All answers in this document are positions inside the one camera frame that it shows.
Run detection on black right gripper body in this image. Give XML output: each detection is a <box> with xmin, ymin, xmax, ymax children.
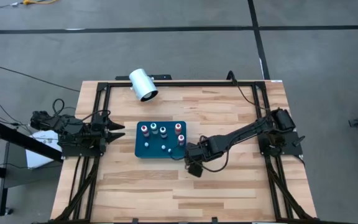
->
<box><xmin>183</xmin><ymin>136</ymin><xmax>223</xmax><ymax>162</ymax></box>

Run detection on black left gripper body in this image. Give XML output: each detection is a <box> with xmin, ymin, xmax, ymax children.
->
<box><xmin>93</xmin><ymin>111</ymin><xmax>110</xmax><ymax>153</ymax></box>

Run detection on blue plastic tray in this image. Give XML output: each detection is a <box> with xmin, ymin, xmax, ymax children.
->
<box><xmin>134</xmin><ymin>120</ymin><xmax>188</xmax><ymax>159</ymax></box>

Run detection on white cylinder lamp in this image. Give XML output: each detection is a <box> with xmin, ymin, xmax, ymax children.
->
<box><xmin>128</xmin><ymin>68</ymin><xmax>159</xmax><ymax>103</ymax></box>

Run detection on white box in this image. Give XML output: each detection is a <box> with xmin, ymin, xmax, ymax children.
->
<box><xmin>25</xmin><ymin>130</ymin><xmax>63</xmax><ymax>169</ymax></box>

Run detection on black plate behind lamp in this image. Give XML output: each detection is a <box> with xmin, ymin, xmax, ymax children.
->
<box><xmin>115</xmin><ymin>74</ymin><xmax>173</xmax><ymax>81</ymax></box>

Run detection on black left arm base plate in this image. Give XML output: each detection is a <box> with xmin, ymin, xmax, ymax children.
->
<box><xmin>61</xmin><ymin>144</ymin><xmax>105</xmax><ymax>158</ymax></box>

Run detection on black aluminium table frame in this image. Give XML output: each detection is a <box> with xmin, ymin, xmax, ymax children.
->
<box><xmin>50</xmin><ymin>80</ymin><xmax>318</xmax><ymax>224</ymax></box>

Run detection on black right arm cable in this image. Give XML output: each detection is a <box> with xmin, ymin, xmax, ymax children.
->
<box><xmin>227</xmin><ymin>70</ymin><xmax>273</xmax><ymax>113</ymax></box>

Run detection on black floor cable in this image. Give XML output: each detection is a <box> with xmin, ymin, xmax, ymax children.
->
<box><xmin>0</xmin><ymin>66</ymin><xmax>81</xmax><ymax>93</ymax></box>

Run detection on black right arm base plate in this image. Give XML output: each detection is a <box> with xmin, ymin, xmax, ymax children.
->
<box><xmin>257</xmin><ymin>129</ymin><xmax>306</xmax><ymax>157</ymax></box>

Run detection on yellow floor cable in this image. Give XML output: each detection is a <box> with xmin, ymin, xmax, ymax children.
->
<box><xmin>11</xmin><ymin>0</ymin><xmax>58</xmax><ymax>6</ymax></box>

